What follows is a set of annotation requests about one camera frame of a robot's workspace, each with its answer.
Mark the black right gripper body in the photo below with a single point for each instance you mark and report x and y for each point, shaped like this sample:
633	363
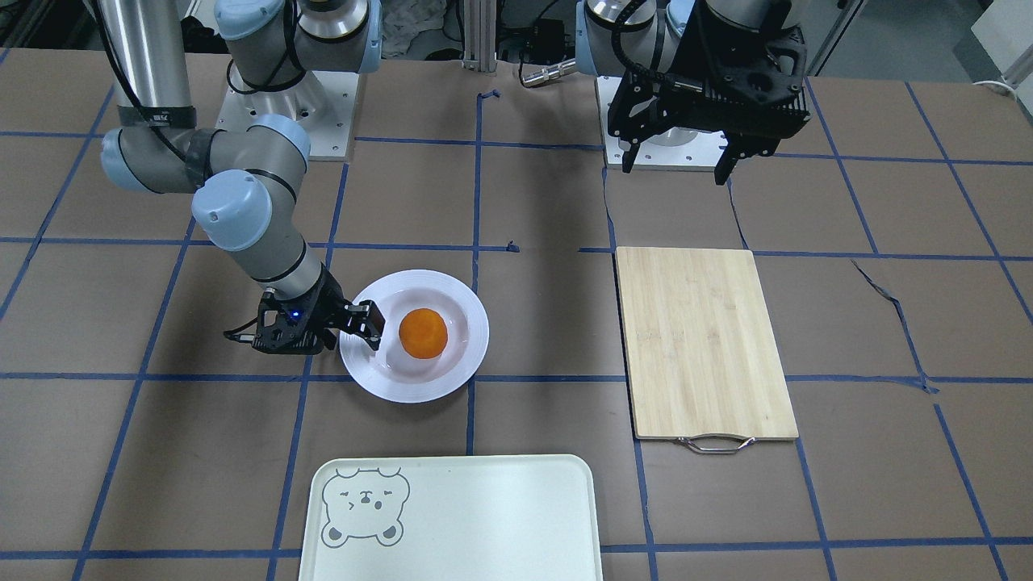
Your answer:
325	304

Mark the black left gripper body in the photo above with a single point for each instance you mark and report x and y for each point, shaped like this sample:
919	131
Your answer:
684	50

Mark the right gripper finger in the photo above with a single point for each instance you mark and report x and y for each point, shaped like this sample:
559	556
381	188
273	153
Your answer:
365	320
330	337

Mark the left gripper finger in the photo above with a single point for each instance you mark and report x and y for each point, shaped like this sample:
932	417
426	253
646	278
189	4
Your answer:
630	147
734	150

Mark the white round plate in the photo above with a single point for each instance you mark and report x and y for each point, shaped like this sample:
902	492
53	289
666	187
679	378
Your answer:
391	373

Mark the orange fruit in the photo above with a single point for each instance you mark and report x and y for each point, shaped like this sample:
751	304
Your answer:
423	334

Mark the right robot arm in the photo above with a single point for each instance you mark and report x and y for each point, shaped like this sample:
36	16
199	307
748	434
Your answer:
244	183

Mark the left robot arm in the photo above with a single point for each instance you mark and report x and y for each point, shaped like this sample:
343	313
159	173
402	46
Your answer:
592	47

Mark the cream tray with bear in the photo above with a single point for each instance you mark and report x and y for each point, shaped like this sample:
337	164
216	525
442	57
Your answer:
500	517

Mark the silver cylindrical connector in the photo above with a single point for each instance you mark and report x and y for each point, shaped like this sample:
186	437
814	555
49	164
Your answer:
550	73

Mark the bamboo cutting board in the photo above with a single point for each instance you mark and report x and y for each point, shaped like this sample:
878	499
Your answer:
701	356

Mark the aluminium frame post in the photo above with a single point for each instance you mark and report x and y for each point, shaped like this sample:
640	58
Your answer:
479	20

